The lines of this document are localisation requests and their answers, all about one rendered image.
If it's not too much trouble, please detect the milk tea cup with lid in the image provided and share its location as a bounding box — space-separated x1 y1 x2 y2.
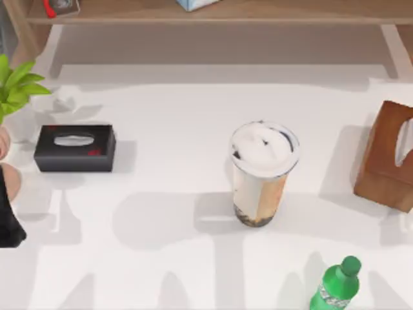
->
229 119 300 229

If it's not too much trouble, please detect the black tissue box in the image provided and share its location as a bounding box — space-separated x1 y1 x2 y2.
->
33 123 117 174

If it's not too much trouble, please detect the wooden open shelf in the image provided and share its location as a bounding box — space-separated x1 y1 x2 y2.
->
3 0 413 80

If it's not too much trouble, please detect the light blue box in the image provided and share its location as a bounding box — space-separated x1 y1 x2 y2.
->
176 0 223 12

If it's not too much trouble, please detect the brown wooden tissue box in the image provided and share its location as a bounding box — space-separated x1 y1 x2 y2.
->
353 100 413 214

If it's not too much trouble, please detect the green bottle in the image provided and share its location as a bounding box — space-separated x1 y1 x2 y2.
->
308 255 362 310

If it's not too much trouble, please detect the green potted plant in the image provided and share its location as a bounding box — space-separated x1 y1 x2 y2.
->
0 53 52 201

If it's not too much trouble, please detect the red and black object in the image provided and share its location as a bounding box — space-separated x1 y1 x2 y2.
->
43 0 81 19

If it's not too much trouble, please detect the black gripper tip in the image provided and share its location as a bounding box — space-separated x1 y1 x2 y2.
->
0 164 28 249

